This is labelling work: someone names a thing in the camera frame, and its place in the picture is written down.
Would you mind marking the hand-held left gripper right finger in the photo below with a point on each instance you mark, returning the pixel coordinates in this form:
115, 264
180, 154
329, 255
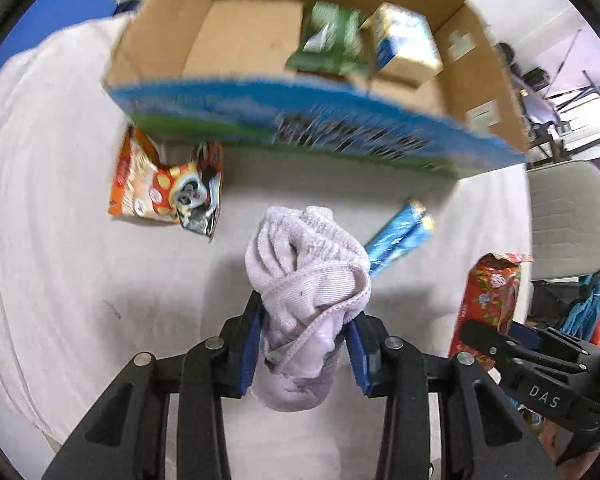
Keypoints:
358, 360

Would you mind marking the grey padded chair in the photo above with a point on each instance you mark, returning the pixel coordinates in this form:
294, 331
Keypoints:
567, 215

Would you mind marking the cardboard box with blue print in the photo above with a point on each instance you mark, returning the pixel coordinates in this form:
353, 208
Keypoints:
260, 35

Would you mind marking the blue foil stick packet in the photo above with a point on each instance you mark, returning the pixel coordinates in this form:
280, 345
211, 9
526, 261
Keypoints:
405, 245
392, 232

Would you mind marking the orange cartoon snack packet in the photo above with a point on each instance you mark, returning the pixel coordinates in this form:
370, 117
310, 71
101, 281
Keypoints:
152, 187

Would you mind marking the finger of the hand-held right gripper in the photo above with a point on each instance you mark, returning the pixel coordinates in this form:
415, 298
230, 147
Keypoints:
540, 385
495, 342

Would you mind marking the blue board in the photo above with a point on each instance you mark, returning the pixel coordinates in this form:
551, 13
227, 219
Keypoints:
45, 20

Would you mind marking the green snack packet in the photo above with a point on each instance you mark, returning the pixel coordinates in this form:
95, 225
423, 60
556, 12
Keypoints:
325, 42

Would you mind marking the red floral snack packet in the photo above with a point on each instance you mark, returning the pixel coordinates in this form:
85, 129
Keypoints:
490, 295

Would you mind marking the light blue cloth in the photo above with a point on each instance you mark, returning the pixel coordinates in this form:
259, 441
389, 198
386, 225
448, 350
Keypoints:
587, 305

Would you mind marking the lilac towel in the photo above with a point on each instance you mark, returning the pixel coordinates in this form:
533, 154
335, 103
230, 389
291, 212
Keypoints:
307, 280

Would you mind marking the white tablecloth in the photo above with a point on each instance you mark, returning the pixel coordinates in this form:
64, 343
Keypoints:
65, 220

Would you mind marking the background desk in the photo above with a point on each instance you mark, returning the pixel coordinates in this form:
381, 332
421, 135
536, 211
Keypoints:
575, 85

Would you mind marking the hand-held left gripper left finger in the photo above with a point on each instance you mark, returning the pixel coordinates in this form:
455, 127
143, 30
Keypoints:
246, 355

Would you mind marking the blue and yellow carton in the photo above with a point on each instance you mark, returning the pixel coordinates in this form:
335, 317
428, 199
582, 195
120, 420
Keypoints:
405, 45

